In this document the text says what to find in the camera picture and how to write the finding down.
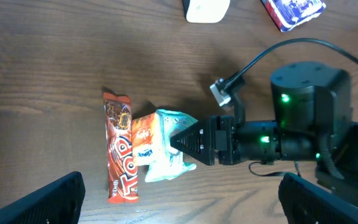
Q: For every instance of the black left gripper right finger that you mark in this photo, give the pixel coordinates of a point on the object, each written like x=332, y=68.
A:
x=305, y=203

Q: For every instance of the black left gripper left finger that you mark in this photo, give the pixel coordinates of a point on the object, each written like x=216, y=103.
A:
x=58, y=202

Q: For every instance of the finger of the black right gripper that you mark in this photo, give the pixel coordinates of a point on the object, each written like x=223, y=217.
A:
x=197, y=141

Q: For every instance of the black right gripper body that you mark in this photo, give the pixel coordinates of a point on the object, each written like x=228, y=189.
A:
x=223, y=140

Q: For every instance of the teal white snack packet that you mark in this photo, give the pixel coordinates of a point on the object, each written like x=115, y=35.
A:
x=171, y=164

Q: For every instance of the small orange snack packet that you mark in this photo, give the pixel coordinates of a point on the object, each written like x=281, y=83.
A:
x=146, y=139

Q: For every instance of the orange Top chocolate bar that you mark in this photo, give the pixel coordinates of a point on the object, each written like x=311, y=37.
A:
x=122, y=171

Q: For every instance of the red blue snack packet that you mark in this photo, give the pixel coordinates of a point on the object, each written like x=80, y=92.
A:
x=288, y=14

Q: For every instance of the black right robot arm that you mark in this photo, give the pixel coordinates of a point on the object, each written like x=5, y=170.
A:
x=313, y=122

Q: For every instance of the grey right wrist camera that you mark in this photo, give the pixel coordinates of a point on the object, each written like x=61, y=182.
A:
x=217, y=89

